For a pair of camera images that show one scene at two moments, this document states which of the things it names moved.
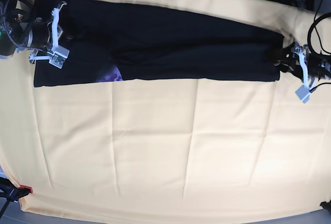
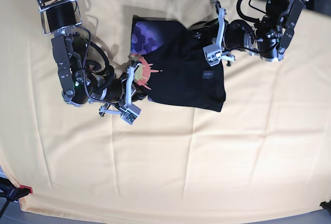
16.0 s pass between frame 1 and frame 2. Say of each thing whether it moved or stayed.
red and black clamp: stayed
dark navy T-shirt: moved
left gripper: moved
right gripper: moved
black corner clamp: stayed
